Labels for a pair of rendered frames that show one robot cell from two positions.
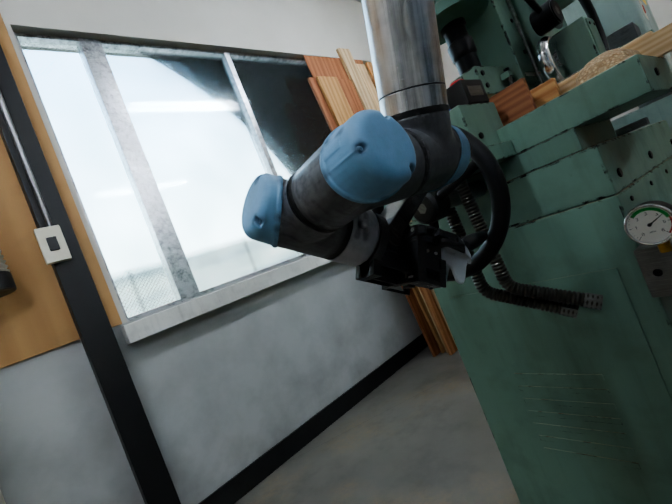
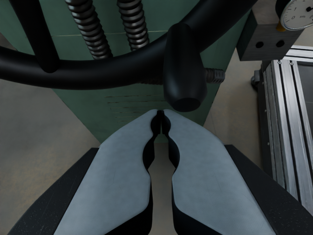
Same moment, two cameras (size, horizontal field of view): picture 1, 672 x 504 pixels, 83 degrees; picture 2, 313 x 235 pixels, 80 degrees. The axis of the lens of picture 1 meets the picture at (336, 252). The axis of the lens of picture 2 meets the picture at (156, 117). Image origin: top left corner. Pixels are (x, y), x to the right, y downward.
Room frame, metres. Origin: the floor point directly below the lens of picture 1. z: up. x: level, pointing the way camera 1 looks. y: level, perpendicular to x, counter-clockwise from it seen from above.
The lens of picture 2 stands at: (0.56, -0.14, 0.82)
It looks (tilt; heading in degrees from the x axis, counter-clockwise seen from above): 62 degrees down; 312
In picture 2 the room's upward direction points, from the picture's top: 6 degrees counter-clockwise
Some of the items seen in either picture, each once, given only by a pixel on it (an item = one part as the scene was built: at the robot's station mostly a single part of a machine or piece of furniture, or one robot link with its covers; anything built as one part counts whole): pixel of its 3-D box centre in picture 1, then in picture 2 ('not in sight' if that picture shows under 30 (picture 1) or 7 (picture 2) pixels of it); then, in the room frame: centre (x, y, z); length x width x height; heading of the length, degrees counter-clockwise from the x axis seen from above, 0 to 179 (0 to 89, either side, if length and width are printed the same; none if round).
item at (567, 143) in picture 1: (500, 175); not in sight; (0.86, -0.41, 0.82); 0.40 x 0.21 x 0.04; 38
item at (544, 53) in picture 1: (554, 61); not in sight; (0.88, -0.64, 1.02); 0.12 x 0.03 x 0.12; 128
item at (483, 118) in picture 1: (456, 141); not in sight; (0.77, -0.31, 0.91); 0.15 x 0.14 x 0.09; 38
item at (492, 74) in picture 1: (483, 90); not in sight; (0.91, -0.48, 1.03); 0.14 x 0.07 x 0.09; 128
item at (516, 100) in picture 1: (486, 121); not in sight; (0.82, -0.41, 0.94); 0.20 x 0.01 x 0.08; 38
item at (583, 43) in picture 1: (577, 53); not in sight; (0.89, -0.70, 1.02); 0.09 x 0.07 x 0.12; 38
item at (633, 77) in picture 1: (484, 156); not in sight; (0.83, -0.38, 0.87); 0.61 x 0.30 x 0.06; 38
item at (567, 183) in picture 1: (543, 187); not in sight; (0.97, -0.56, 0.76); 0.57 x 0.45 x 0.09; 128
